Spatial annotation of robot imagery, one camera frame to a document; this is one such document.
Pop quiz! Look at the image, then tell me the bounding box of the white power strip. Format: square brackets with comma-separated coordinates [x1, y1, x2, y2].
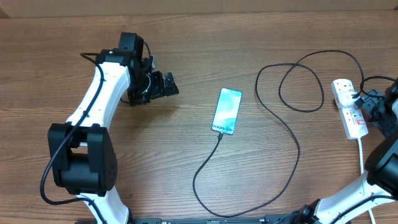
[331, 79, 368, 139]

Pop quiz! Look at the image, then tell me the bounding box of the white charger plug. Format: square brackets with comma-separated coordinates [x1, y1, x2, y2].
[335, 91, 360, 108]

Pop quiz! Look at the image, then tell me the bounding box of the blue Galaxy smartphone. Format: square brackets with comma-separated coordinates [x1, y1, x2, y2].
[211, 88, 243, 135]

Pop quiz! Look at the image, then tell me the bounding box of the black charging cable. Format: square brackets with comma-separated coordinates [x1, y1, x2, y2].
[192, 49, 365, 219]

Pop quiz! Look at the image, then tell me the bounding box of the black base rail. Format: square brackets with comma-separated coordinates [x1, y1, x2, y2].
[74, 213, 302, 224]

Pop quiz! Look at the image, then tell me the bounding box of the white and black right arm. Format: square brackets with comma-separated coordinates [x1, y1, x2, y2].
[279, 79, 397, 223]

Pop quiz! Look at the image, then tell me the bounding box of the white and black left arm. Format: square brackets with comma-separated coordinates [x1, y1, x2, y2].
[40, 32, 179, 223]

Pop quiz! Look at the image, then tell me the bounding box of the white power strip cord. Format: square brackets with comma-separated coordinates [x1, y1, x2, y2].
[356, 138, 377, 224]

